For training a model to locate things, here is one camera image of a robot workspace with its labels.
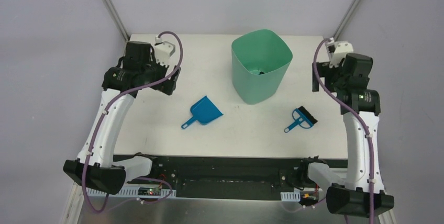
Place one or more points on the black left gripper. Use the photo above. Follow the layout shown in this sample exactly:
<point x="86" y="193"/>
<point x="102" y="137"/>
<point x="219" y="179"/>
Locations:
<point x="169" y="84"/>

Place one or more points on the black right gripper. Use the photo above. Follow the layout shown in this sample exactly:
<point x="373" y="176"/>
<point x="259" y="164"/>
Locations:
<point x="324" y="71"/>

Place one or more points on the blue hand brush black bristles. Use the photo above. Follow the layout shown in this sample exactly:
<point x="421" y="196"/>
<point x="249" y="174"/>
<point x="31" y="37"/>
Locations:
<point x="301" y="118"/>

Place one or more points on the blue plastic dustpan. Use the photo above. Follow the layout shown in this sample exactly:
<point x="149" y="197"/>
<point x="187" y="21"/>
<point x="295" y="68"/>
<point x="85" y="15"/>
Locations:
<point x="203" y="111"/>

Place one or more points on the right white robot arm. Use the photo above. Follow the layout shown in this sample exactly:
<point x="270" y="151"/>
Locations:
<point x="362" y="193"/>

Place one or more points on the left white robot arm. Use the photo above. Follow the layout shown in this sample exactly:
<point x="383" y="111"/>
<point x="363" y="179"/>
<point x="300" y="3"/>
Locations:
<point x="143" y="63"/>

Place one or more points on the green plastic bin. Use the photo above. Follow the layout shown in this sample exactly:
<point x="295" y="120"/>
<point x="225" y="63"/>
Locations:
<point x="261" y="50"/>

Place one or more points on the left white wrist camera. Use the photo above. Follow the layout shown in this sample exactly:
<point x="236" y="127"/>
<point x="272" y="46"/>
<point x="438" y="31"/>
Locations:
<point x="163" y="50"/>

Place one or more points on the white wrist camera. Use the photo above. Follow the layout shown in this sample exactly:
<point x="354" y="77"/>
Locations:
<point x="163" y="50"/>
<point x="337" y="51"/>

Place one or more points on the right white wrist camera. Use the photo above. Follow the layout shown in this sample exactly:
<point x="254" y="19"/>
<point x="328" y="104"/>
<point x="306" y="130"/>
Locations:
<point x="337" y="51"/>

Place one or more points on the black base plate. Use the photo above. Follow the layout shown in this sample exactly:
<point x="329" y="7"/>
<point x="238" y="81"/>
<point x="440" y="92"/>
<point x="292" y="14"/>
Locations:
<point x="230" y="178"/>

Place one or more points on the right white cable duct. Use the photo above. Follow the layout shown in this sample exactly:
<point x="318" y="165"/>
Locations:
<point x="293" y="196"/>

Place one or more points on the white cable duct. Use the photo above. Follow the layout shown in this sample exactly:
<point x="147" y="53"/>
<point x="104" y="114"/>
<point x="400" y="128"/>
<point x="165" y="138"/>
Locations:
<point x="293" y="196"/>
<point x="144" y="192"/>

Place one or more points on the left white cable duct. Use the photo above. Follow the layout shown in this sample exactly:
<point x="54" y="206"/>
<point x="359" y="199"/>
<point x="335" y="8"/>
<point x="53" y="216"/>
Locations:
<point x="144" y="192"/>

